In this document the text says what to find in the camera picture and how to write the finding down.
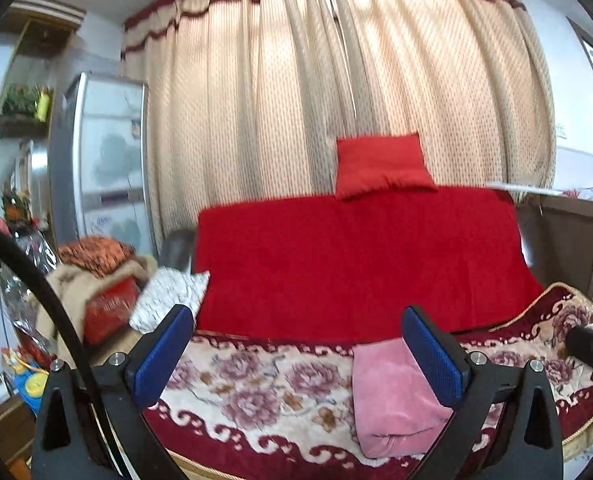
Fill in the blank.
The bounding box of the green potted plant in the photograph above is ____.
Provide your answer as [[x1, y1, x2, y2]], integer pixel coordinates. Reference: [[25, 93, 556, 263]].
[[4, 82, 56, 122]]

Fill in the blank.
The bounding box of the beige patterned curtain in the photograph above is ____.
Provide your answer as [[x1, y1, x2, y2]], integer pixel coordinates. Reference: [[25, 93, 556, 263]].
[[120, 0, 557, 241]]

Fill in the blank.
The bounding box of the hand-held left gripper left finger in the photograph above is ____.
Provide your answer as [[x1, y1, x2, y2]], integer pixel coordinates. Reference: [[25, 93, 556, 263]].
[[30, 304, 194, 480]]

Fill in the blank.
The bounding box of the orange flower bouquet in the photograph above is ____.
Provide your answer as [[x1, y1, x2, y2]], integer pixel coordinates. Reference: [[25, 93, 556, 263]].
[[0, 187, 33, 228]]

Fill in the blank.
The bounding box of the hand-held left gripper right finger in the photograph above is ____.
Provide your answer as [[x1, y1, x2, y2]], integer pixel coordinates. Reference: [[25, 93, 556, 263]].
[[400, 304, 564, 480]]

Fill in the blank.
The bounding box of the silver refrigerator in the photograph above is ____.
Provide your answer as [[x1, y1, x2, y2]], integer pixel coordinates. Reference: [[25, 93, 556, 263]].
[[49, 72, 160, 261]]

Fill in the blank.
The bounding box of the brown wooden cabinet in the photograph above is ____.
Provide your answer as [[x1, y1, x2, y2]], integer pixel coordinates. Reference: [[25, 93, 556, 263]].
[[515, 191, 593, 303]]

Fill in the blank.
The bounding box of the orange patterned cloth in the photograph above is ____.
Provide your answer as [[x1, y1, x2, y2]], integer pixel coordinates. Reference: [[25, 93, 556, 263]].
[[56, 236, 137, 278]]

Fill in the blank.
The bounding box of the floral blanket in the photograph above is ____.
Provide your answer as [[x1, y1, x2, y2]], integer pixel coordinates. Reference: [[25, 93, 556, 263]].
[[141, 282, 593, 480]]

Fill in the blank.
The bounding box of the yellow and blue toy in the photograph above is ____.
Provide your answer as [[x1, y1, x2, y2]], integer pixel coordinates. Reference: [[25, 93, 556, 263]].
[[4, 350, 52, 413]]

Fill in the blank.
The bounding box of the red sofa cover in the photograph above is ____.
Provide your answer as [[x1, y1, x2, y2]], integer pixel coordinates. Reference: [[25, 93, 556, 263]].
[[194, 185, 547, 346]]

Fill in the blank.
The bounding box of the red pillow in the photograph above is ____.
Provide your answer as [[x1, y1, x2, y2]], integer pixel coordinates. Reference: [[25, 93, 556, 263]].
[[335, 132, 439, 201]]

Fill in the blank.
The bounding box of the pink garment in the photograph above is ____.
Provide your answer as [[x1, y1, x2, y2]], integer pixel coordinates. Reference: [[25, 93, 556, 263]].
[[352, 338, 454, 459]]

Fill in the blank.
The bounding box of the silver foil wrapping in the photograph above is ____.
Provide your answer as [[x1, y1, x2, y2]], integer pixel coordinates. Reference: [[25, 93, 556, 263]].
[[0, 230, 61, 356]]

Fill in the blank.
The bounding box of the wooden shelf unit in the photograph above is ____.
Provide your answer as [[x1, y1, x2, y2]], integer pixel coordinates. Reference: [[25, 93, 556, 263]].
[[0, 0, 87, 241]]

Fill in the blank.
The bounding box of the black cable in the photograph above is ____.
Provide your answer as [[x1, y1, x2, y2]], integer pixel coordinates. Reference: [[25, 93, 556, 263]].
[[0, 217, 132, 480]]

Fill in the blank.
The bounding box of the red box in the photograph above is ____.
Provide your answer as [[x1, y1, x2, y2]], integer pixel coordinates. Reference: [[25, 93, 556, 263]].
[[84, 280, 142, 346]]

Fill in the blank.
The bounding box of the beige cloth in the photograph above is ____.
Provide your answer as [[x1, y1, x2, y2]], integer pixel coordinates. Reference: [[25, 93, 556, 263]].
[[44, 255, 157, 356]]

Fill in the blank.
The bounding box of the white patterned pillow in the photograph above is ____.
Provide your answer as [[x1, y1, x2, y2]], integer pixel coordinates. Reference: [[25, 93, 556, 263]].
[[129, 266, 211, 333]]

